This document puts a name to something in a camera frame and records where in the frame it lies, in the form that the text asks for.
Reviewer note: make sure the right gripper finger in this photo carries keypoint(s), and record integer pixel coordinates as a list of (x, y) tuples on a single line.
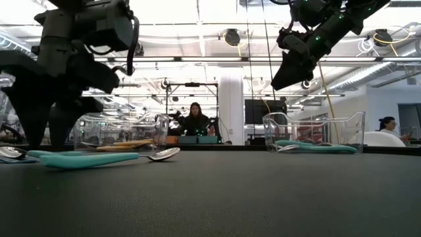
[(283, 85), (294, 67)]

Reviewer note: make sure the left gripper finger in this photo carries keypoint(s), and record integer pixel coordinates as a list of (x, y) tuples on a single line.
[(65, 128), (31, 125)]

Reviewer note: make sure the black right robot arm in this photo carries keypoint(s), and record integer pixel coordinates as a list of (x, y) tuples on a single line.
[(355, 13)]

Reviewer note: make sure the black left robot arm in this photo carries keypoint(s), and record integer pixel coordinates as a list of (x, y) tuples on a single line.
[(59, 29)]

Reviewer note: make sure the black monitor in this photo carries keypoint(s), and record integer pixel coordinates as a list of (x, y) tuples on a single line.
[(260, 112)]

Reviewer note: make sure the ceiling light strip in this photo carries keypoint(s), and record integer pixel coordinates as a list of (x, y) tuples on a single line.
[(210, 59)]

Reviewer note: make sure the clear plastic bin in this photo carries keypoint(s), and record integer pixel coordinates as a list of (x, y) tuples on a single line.
[(158, 131), (358, 131)]

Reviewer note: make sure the teal storage bin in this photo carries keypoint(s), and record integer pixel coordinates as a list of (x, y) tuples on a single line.
[(208, 140), (187, 140)]

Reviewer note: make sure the orange storage box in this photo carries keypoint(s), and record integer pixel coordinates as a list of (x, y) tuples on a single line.
[(171, 140)]

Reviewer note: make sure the person in white suit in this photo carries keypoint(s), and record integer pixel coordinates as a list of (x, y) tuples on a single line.
[(378, 140)]

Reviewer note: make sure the silver ventilation duct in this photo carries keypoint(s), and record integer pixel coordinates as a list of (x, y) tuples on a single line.
[(361, 77)]

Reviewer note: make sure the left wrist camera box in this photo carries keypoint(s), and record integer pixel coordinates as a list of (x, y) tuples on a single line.
[(108, 23)]

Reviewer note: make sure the black frame rig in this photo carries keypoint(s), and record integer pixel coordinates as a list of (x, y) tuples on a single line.
[(192, 84)]

